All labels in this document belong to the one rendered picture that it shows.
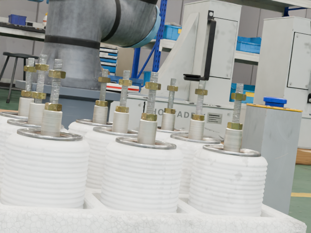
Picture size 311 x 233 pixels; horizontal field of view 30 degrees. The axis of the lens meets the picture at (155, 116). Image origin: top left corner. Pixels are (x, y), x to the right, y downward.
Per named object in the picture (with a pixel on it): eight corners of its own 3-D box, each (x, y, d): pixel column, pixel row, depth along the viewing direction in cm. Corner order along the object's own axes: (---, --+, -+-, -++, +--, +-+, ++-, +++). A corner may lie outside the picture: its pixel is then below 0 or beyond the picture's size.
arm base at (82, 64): (24, 80, 126) (29, 35, 126) (91, 88, 132) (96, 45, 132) (39, 83, 112) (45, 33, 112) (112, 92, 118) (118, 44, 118)
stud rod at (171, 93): (171, 123, 98) (177, 78, 97) (170, 123, 97) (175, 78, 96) (166, 122, 98) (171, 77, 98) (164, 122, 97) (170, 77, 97)
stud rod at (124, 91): (118, 122, 83) (124, 70, 82) (124, 123, 83) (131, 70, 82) (116, 123, 82) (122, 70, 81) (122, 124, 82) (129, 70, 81)
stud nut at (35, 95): (43, 98, 79) (44, 92, 79) (47, 99, 78) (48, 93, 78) (29, 97, 78) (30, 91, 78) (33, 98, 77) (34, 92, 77)
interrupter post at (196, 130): (184, 141, 86) (187, 119, 85) (189, 140, 88) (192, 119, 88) (200, 144, 85) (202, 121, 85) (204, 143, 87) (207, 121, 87)
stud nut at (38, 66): (46, 70, 79) (47, 64, 79) (51, 71, 78) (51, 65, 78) (33, 69, 78) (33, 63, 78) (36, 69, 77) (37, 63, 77)
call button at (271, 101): (257, 107, 100) (259, 95, 100) (277, 109, 102) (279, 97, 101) (269, 108, 96) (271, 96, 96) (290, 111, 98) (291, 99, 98)
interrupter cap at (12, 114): (-9, 114, 90) (-8, 110, 90) (36, 118, 95) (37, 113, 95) (10, 120, 84) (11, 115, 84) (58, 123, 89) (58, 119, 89)
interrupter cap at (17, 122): (32, 131, 73) (33, 125, 73) (-6, 123, 77) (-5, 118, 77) (75, 131, 79) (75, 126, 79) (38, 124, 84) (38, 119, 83)
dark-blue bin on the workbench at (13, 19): (7, 26, 615) (8, 15, 615) (22, 28, 621) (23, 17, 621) (10, 24, 593) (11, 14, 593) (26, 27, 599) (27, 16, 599)
